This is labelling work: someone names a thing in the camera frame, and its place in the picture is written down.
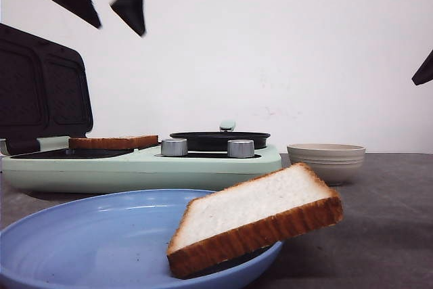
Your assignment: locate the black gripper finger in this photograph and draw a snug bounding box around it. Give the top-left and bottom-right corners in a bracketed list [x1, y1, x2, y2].
[411, 50, 433, 85]

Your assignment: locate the mint green sandwich maker lid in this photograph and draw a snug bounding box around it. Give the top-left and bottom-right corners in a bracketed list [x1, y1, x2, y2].
[1, 24, 93, 155]

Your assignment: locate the cream ribbed ceramic bowl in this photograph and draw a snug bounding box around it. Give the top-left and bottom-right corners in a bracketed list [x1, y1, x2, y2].
[287, 143, 366, 185]

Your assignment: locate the white toast bread slice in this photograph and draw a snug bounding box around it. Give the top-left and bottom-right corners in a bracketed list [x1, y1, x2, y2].
[166, 163, 343, 278]
[68, 135, 158, 150]

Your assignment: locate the silver left control knob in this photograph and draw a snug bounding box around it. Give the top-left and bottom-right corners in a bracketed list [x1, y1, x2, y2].
[161, 138, 188, 157]

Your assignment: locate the silver control knob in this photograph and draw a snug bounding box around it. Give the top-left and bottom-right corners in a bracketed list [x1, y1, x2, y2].
[227, 139, 255, 158]
[161, 138, 188, 157]

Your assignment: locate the black round frying pan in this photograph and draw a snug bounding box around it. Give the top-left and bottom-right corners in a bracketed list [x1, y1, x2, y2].
[170, 120, 271, 152]

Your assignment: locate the silver right control knob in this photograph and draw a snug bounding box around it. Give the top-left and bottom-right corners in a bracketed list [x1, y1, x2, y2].
[227, 139, 255, 158]

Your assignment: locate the blue plastic plate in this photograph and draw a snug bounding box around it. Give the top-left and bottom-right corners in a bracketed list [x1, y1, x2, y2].
[1, 190, 282, 288]

